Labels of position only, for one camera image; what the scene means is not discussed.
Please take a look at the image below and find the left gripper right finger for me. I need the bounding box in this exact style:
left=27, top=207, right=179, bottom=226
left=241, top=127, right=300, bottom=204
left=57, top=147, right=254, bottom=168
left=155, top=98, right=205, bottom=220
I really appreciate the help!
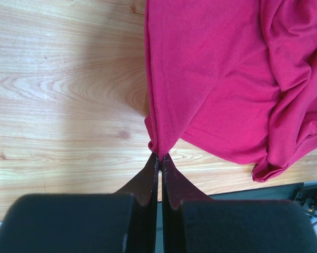
left=161, top=154, right=213, bottom=252

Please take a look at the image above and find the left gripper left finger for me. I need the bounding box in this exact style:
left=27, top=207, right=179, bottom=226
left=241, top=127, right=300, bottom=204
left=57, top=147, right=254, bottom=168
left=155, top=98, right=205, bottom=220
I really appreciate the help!
left=115, top=153, right=159, bottom=252

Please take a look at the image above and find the bright red t shirt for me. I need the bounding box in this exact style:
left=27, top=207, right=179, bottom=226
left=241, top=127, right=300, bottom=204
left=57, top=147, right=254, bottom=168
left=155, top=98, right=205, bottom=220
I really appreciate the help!
left=144, top=1, right=317, bottom=182

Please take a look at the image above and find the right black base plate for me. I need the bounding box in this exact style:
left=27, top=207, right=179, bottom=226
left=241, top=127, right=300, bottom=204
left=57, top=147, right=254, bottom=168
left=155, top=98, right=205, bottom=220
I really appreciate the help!
left=292, top=184, right=317, bottom=218

